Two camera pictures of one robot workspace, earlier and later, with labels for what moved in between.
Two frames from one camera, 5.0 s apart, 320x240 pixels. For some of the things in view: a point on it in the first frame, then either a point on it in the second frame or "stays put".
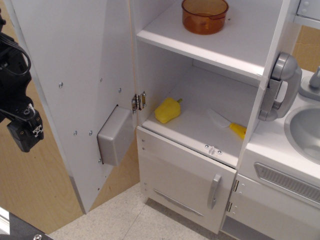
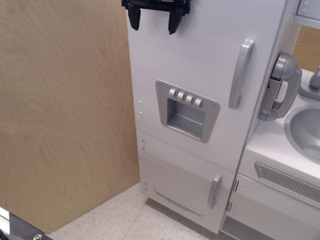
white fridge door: x=81 y=55 to x=201 y=90
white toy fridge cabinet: x=199 y=69 stays put
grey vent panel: x=287 y=182 stays put
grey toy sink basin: x=302 y=128 stays put
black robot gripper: x=25 y=128 to x=176 y=8
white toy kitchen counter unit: x=276 y=191 stays put
